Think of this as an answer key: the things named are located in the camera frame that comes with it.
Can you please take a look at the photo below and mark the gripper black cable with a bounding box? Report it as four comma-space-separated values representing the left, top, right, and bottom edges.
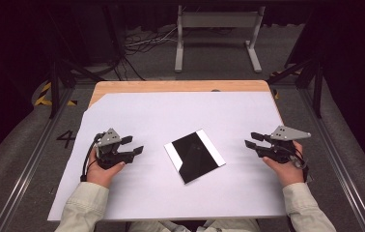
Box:
291, 153, 314, 184
79, 132, 105, 183

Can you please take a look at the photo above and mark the grey metal stand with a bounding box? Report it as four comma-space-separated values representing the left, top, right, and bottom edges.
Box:
174, 4, 267, 74

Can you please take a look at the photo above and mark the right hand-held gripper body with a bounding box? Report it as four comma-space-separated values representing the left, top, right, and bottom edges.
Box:
256, 125, 312, 164

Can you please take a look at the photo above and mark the yellow and black floor tape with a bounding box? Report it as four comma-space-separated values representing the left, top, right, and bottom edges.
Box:
33, 81, 78, 107

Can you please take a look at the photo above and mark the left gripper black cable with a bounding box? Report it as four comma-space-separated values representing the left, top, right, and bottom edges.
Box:
79, 132, 105, 183

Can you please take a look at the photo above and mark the black metal stand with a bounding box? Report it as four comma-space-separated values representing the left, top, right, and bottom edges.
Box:
267, 54, 325, 120
45, 3, 147, 120

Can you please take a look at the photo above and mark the bundle of floor cables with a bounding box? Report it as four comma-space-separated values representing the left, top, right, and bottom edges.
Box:
124, 25, 181, 56

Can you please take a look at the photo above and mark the white paper sheet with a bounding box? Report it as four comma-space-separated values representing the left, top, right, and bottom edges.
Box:
47, 91, 289, 222

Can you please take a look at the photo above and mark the aluminium floor rail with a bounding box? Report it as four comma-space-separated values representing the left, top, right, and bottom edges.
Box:
298, 87, 365, 232
0, 86, 76, 232

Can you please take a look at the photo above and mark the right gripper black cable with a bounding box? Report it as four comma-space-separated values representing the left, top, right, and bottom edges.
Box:
291, 153, 314, 184

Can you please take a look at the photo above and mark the person's right hand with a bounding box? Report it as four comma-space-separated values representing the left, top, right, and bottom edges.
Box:
262, 140, 306, 189

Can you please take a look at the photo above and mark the black tablet with white borders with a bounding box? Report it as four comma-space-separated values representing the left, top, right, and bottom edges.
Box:
163, 129, 227, 186

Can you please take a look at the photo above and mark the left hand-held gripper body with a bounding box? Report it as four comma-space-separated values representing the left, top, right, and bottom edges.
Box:
94, 128, 137, 170

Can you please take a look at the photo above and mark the person's left hand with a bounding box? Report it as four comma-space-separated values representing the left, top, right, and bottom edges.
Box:
86, 157, 126, 189

